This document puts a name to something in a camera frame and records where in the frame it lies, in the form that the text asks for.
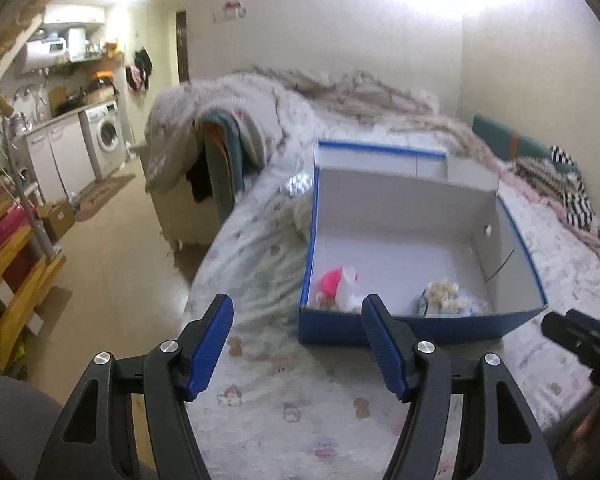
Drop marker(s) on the small cardboard box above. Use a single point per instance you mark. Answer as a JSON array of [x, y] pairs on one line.
[[56, 221]]

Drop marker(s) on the brown patterned knit blanket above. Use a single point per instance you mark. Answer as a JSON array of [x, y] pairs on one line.
[[540, 175]]

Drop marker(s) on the dark wooden door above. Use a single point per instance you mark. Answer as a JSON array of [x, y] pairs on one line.
[[182, 45]]

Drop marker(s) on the brown doormat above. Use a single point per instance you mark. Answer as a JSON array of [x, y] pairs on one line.
[[105, 196]]

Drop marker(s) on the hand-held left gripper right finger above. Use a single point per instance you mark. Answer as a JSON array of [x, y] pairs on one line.
[[382, 350]]

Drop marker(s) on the white washing machine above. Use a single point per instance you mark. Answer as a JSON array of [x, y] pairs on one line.
[[105, 135]]

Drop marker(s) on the person's grey trouser leg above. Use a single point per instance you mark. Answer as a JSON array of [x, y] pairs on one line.
[[10, 425]]

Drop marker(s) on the yellow wooden rack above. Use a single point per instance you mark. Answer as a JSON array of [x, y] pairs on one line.
[[25, 290]]

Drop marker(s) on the beige bed frame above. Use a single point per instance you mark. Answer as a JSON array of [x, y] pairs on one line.
[[180, 215]]

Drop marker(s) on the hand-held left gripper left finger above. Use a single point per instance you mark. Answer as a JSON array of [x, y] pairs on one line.
[[210, 345]]

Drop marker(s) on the hanging dark clothes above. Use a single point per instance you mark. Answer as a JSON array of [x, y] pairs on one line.
[[139, 67]]

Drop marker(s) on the dusty pink scrunchie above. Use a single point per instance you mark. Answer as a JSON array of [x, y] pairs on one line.
[[325, 303]]

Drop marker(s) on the green padded headboard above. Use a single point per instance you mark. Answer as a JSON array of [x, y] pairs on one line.
[[500, 135]]

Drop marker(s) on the wall sticker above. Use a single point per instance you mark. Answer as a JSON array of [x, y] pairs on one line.
[[230, 11]]

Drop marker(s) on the pink round soft toy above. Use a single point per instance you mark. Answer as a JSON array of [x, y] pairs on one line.
[[331, 282]]

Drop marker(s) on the cartoon print bed sheet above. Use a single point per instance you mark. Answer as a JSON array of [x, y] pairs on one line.
[[280, 410]]

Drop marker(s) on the white water heater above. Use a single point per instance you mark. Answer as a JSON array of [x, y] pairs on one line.
[[45, 55]]

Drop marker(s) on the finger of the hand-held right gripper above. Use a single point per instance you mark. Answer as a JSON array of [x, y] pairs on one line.
[[592, 324], [562, 332]]

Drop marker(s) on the red storage box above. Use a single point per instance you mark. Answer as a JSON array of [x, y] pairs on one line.
[[15, 240]]

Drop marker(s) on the cream plush scrunchie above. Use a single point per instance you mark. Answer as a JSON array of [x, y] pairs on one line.
[[445, 296]]

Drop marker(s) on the white wall cabinet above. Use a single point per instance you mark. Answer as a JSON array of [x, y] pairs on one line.
[[72, 14]]

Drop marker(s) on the white cylinder container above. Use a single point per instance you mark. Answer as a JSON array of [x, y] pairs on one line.
[[76, 44]]

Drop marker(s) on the white kitchen cabinet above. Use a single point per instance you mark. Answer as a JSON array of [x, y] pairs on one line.
[[60, 160]]

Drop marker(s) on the small white soft item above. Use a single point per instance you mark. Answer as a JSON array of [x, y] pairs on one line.
[[350, 287]]

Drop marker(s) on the light blue fluffy scrunchie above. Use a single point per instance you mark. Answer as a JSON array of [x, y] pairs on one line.
[[472, 305]]

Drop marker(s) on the beige bear print quilt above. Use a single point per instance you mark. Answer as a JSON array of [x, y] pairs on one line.
[[370, 95]]

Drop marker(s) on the person's right hand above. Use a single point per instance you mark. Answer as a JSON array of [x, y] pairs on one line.
[[587, 427]]

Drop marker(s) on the blue and white cardboard box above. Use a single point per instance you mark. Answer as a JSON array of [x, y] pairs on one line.
[[405, 250]]

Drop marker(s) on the green orange padded panel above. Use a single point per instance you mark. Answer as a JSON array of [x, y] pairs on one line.
[[230, 160]]

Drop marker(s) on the black white striped cloth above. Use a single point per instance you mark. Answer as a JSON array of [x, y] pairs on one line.
[[580, 207]]

